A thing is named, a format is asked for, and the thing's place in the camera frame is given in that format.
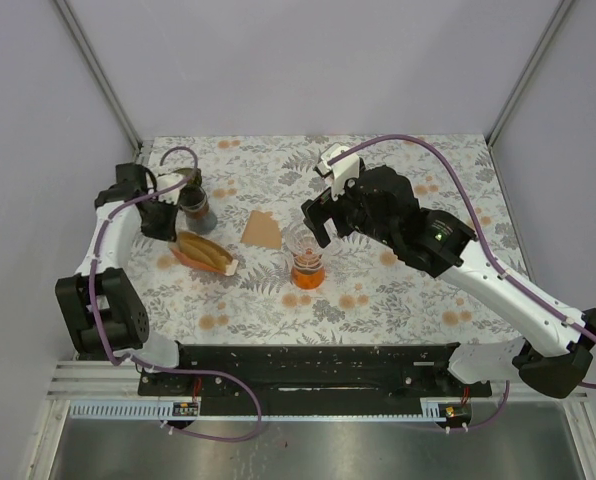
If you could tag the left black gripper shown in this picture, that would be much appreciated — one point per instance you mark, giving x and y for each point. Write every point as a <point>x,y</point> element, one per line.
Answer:
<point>168,233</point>

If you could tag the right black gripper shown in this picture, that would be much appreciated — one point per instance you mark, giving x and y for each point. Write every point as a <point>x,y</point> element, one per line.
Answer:
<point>318,211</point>

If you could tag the clear glass dripper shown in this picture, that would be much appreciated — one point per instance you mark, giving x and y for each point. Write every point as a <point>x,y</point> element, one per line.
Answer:
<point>303,247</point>

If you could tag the paper filter holder box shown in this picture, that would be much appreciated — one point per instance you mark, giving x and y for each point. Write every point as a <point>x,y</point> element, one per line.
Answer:
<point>230,270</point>

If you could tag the brown paper coffee filter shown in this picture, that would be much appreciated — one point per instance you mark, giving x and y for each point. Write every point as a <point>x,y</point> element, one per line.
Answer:
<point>262,230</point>

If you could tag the orange glass carafe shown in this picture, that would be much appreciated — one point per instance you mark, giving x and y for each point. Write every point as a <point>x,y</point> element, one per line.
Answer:
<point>307,271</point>

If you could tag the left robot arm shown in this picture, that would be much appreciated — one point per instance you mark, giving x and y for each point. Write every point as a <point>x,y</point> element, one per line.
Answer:
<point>104,314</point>

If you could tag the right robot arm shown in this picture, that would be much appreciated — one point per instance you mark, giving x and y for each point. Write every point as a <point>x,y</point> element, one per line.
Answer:
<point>554,351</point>

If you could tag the dark green glass server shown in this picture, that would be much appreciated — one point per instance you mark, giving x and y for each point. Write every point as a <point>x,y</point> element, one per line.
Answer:
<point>194,203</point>

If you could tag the stack of brown filters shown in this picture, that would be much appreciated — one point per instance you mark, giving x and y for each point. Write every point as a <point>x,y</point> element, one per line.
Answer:
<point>203,251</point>

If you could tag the dark green round lid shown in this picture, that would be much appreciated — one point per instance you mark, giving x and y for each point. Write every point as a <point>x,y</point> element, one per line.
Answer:
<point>193,175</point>

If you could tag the floral patterned mat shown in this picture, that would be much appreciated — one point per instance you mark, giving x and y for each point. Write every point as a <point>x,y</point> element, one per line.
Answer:
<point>238,251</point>

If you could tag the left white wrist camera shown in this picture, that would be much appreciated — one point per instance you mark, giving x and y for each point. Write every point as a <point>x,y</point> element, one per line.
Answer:
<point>168,188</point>

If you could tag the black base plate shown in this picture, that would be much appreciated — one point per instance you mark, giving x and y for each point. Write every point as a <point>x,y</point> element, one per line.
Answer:
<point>309,381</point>

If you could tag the white slotted cable duct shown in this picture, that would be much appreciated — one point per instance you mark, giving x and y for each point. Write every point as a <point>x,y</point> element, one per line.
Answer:
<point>421,411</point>

